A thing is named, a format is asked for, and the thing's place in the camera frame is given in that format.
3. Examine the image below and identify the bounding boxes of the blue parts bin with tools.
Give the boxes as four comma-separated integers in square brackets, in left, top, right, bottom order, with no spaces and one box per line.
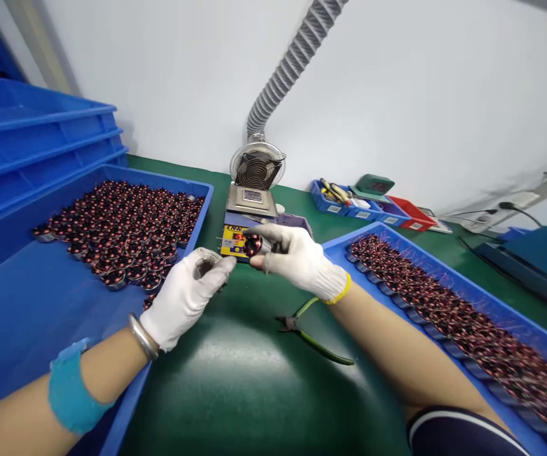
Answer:
[309,178,356,213]

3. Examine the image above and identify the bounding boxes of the grey ribbed exhaust hose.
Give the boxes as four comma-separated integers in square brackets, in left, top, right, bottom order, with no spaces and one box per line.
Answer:
[245,0,350,141]

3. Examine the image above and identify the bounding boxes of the green handled wire cutters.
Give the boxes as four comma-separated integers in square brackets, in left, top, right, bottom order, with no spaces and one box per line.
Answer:
[274,297,355,365]

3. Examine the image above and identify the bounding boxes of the solder pot with blue base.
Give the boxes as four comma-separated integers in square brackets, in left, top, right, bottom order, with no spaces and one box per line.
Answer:
[219,182,285,265]

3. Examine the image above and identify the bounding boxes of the dark blue flat machine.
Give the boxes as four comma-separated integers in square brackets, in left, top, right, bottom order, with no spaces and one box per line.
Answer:
[472,225,547,310]

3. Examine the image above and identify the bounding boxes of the pile of copper wound coils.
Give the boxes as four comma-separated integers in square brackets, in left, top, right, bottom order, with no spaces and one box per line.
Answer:
[32,179,207,310]

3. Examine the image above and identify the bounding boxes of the stack of blue plastic crates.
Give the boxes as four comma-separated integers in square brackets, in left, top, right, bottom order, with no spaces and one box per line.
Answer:
[0,75,129,234]

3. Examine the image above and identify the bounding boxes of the blue plastic tray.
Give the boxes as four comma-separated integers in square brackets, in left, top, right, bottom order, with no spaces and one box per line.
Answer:
[0,164,215,456]
[319,221,547,456]

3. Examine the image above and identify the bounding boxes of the green digital clock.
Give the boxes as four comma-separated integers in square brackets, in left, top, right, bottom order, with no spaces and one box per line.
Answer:
[352,174,396,198]

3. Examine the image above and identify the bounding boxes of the black power cable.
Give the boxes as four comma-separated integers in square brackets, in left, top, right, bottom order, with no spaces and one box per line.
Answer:
[498,202,545,230]

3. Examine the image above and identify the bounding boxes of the copper wound motor coil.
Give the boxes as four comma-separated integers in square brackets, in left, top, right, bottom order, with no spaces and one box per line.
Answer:
[245,233,272,257]

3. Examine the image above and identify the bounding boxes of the red parts bin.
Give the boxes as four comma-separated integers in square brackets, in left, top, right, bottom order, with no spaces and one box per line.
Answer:
[387,195,439,232]

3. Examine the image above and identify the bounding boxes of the white power strip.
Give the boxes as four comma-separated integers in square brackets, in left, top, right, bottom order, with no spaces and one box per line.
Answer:
[461,208,500,231]

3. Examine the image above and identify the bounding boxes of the round fume extractor fan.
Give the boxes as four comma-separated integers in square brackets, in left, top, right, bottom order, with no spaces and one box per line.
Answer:
[229,134,286,191]

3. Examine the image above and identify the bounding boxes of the person's left hand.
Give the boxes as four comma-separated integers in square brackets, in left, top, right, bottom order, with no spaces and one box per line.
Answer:
[139,246,238,353]

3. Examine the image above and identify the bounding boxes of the person's body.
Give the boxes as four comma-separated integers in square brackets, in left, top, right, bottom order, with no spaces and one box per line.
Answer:
[406,404,536,456]

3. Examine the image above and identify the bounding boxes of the row of copper wound coils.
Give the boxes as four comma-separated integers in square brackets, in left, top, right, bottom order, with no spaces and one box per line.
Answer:
[345,232,547,447]

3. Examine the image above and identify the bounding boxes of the person's right hand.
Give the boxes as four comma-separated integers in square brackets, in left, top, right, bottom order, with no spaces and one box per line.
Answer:
[243,224,352,305]

